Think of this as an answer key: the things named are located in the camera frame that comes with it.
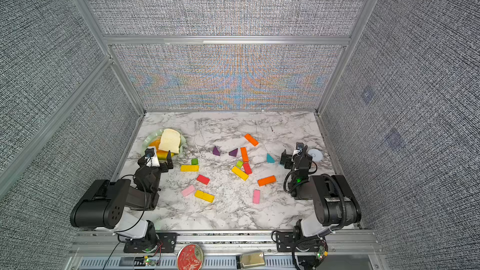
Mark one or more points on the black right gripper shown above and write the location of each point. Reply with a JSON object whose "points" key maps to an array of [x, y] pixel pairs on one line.
{"points": [[294, 158]]}

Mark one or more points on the orange block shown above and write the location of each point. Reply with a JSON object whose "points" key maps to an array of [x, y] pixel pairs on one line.
{"points": [[251, 140], [266, 181], [244, 155]]}

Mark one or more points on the purple triangle block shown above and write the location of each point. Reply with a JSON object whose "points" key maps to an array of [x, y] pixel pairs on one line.
{"points": [[216, 151], [234, 153]]}

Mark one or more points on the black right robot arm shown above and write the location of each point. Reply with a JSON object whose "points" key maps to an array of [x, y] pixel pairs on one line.
{"points": [[335, 205]]}

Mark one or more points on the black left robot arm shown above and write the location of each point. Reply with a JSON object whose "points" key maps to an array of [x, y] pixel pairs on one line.
{"points": [[119, 206]]}

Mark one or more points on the white lidded cup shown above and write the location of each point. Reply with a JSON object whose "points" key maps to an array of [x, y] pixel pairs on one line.
{"points": [[316, 154]]}

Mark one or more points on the toy orange slice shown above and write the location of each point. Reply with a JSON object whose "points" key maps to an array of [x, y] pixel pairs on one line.
{"points": [[161, 153]]}

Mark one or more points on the teal triangle block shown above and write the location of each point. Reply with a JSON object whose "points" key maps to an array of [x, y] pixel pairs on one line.
{"points": [[270, 159]]}

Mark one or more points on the green wavy plate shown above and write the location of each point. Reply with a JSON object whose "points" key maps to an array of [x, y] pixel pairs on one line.
{"points": [[157, 134]]}

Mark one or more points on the toy bread slice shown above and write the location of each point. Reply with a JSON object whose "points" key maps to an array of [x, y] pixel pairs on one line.
{"points": [[170, 141]]}

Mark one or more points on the yellow block left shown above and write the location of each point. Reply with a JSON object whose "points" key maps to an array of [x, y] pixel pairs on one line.
{"points": [[190, 168]]}

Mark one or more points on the yellow block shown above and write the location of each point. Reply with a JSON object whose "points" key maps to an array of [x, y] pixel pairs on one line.
{"points": [[241, 174], [190, 168], [204, 196]]}

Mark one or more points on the red block right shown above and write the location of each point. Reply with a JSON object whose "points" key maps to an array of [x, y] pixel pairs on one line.
{"points": [[247, 168]]}

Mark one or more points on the red block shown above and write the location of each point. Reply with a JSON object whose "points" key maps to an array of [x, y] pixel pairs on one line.
{"points": [[203, 179], [247, 168]]}

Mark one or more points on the pink block left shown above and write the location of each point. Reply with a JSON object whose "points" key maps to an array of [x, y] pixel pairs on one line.
{"points": [[188, 191]]}

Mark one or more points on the pink block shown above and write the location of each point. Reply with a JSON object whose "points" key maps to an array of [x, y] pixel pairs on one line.
{"points": [[188, 191], [256, 197]]}

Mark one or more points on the pink block right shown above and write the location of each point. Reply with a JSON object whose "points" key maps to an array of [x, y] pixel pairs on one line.
{"points": [[256, 197]]}

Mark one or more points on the yellow block centre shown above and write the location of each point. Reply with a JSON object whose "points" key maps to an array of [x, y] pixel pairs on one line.
{"points": [[241, 174]]}

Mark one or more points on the red block left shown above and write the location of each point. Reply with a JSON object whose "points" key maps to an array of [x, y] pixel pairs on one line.
{"points": [[203, 179]]}

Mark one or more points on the yellow block near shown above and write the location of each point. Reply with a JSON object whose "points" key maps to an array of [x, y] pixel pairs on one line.
{"points": [[204, 196]]}

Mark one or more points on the red round tin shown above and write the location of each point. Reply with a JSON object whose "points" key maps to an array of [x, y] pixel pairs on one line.
{"points": [[190, 257]]}

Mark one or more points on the gold metal box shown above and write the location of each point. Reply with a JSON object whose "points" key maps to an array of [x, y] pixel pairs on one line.
{"points": [[250, 260]]}

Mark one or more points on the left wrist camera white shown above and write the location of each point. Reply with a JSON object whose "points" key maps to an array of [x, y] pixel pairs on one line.
{"points": [[151, 158]]}

